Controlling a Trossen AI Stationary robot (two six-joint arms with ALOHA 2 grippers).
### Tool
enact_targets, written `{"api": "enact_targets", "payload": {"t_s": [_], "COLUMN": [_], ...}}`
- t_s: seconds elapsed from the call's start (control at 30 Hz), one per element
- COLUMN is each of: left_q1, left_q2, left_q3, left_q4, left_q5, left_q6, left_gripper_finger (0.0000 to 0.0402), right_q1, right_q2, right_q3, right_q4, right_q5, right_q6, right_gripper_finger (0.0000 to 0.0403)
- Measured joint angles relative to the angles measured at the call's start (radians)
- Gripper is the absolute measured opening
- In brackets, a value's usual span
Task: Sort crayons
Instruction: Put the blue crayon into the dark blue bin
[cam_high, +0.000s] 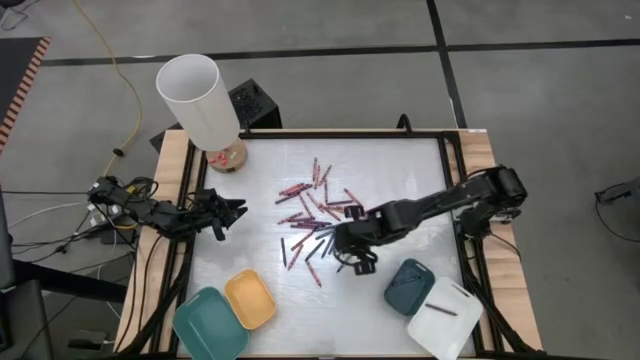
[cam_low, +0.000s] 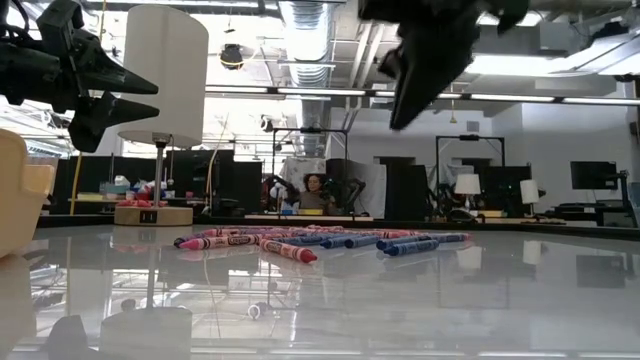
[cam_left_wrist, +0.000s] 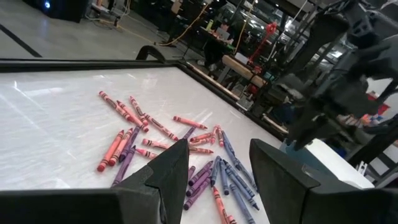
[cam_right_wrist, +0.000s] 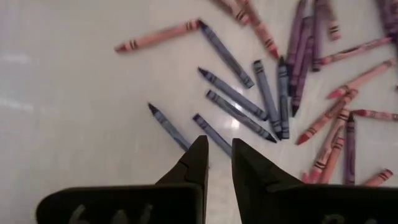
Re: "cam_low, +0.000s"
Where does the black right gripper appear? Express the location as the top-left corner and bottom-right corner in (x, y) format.
(357, 0), (531, 132)

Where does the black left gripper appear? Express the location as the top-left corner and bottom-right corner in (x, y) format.
(0, 0), (161, 154)

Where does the yellow plastic tray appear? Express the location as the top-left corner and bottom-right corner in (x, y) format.
(0, 128), (57, 260)

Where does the red crayon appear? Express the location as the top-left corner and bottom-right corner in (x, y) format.
(258, 238), (319, 265)

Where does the white shade table lamp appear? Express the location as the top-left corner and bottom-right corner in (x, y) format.
(113, 4), (210, 227)

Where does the yellow pole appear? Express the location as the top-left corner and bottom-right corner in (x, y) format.
(69, 152), (84, 216)

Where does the long ceiling light strip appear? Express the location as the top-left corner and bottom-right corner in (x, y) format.
(204, 85), (640, 106)

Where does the small white background lamp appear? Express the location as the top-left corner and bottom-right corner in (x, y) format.
(519, 178), (541, 217)
(453, 173), (482, 211)

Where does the person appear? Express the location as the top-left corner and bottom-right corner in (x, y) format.
(298, 172), (335, 216)

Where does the background wooden table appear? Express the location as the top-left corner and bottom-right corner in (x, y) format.
(243, 213), (375, 223)

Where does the black partition panel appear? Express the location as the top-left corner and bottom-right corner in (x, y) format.
(53, 148), (264, 217)

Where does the black monitor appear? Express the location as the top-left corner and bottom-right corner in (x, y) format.
(570, 160), (619, 191)

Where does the black rig frame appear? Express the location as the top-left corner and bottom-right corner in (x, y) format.
(434, 133), (506, 216)
(271, 127), (350, 216)

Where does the black ceiling dome camera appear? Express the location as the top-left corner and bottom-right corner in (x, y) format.
(219, 43), (245, 71)

